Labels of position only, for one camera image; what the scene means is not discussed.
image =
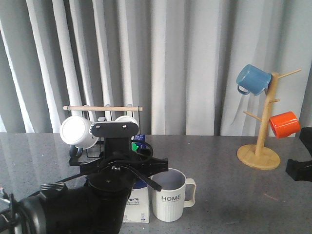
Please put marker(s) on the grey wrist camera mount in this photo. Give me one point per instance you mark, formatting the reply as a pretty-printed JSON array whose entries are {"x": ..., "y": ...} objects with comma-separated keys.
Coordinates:
[{"x": 117, "y": 136}]

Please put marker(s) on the white HOME mug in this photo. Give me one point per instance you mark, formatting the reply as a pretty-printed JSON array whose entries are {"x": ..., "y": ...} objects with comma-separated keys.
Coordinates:
[{"x": 177, "y": 193}]

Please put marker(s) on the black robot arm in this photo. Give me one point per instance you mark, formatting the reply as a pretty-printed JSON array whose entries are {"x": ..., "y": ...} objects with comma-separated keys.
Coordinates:
[{"x": 95, "y": 208}]

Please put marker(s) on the white ribbed hanging mug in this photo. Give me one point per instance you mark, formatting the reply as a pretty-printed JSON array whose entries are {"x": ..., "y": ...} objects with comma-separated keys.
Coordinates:
[{"x": 126, "y": 118}]

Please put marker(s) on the blue enamel mug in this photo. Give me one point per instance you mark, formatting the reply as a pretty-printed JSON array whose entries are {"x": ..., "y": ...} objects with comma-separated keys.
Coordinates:
[{"x": 252, "y": 80}]

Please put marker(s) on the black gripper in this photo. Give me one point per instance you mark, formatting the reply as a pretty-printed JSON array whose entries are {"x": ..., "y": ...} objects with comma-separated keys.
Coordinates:
[
  {"x": 116, "y": 175},
  {"x": 302, "y": 171}
]

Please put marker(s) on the orange enamel mug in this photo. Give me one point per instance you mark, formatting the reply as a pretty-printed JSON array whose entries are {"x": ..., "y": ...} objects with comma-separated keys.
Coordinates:
[{"x": 285, "y": 124}]

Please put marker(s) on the black wire mug rack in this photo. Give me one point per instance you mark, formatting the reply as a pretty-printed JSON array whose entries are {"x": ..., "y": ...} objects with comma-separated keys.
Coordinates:
[{"x": 102, "y": 108}]

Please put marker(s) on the blue white milk carton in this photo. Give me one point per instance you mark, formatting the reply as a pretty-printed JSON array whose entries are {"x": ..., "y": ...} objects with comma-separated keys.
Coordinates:
[{"x": 138, "y": 205}]

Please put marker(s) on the white smiley hanging mug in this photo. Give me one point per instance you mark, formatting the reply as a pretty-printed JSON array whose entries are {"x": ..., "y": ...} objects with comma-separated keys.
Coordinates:
[{"x": 75, "y": 131}]

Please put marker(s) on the wooden mug tree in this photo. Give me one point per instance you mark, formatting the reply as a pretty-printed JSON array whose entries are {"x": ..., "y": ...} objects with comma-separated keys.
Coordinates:
[{"x": 257, "y": 155}]

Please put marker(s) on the grey curtain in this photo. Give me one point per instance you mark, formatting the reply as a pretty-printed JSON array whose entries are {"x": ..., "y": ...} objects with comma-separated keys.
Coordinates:
[{"x": 177, "y": 59}]

